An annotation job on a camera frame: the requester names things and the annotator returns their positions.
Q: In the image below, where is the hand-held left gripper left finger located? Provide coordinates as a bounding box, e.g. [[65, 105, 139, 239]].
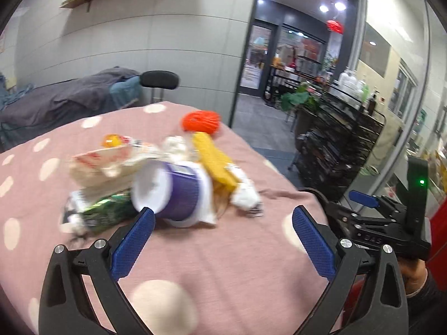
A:
[[38, 207, 156, 335]]

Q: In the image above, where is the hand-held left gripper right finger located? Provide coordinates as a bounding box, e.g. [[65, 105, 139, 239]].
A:
[[291, 205, 409, 335]]

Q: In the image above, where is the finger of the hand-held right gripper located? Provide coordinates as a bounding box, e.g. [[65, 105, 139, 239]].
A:
[[298, 188, 357, 242], [349, 190, 407, 217]]

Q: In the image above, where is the green snack packet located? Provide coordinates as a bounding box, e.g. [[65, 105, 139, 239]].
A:
[[62, 188, 141, 235]]

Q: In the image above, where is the purple and white paper cup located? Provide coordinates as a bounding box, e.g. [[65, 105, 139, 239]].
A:
[[132, 161, 211, 229]]

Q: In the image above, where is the white red-print paper wrapper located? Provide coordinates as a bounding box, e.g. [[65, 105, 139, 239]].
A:
[[68, 143, 162, 197]]

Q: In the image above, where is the white packet with barcode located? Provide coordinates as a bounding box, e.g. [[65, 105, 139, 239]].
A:
[[230, 170, 265, 219]]

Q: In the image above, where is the white tissue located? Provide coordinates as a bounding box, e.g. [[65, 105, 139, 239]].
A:
[[159, 135, 196, 163]]

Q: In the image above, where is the yellow snack packet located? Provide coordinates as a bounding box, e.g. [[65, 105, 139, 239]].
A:
[[191, 131, 242, 195]]

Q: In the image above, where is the person's right forearm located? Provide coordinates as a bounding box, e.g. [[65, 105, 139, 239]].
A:
[[404, 270, 447, 335]]

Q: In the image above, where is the person's right hand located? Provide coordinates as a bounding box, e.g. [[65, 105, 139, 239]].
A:
[[398, 258, 429, 296]]

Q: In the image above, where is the pink polka dot blanket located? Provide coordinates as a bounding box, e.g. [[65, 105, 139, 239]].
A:
[[0, 101, 336, 335]]

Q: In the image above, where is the green potted plant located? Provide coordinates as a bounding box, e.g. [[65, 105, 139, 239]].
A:
[[281, 82, 320, 113]]

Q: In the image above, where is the white pump bottle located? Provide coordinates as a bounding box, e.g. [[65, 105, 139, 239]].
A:
[[339, 70, 357, 92]]

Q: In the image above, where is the orange mesh net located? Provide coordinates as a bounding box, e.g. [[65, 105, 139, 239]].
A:
[[180, 110, 223, 137]]

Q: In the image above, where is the grey bed cover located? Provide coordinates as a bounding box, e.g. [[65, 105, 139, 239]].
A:
[[0, 67, 141, 137]]

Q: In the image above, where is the glass door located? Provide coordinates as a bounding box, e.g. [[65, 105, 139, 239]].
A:
[[239, 22, 280, 97]]

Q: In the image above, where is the black round stool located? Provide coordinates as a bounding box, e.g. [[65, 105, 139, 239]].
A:
[[140, 71, 180, 105]]

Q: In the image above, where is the red hanging lantern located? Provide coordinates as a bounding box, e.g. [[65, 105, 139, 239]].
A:
[[326, 19, 345, 35]]

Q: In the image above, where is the blue crumpled cloth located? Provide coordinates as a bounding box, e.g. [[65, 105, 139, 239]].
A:
[[0, 73, 36, 106]]

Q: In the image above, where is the black wire cart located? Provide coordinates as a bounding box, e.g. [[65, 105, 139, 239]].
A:
[[294, 87, 385, 200]]

